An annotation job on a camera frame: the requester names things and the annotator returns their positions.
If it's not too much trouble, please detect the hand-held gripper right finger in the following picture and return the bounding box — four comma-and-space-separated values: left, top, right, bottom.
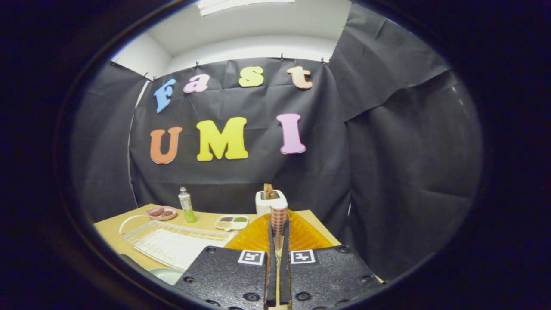
280, 210, 384, 310

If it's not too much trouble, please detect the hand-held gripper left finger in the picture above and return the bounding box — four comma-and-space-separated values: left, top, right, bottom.
172, 213, 279, 310

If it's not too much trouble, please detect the light green plate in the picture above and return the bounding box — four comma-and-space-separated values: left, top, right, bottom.
149, 267, 185, 286

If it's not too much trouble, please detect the pink checkered handle spoon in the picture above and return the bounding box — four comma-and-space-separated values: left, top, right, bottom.
269, 202, 289, 267

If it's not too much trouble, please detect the white wire dish rack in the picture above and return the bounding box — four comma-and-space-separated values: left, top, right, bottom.
119, 214, 239, 272

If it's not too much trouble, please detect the pink plate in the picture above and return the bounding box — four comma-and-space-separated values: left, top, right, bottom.
146, 206, 178, 221

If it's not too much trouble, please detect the white divided grain tray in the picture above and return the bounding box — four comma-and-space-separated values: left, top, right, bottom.
214, 214, 250, 232

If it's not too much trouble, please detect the white drip tray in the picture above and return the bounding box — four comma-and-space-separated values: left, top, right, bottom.
134, 228, 233, 271

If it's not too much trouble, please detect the cream toaster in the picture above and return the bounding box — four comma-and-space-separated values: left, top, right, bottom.
255, 189, 288, 216

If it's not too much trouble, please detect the green liquid bottle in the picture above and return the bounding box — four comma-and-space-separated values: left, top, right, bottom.
178, 186, 197, 223

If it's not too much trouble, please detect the black backdrop cloth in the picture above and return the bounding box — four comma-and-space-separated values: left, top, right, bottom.
71, 2, 483, 280

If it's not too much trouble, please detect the ceiling light panel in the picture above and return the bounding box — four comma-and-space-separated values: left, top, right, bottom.
197, 0, 295, 17

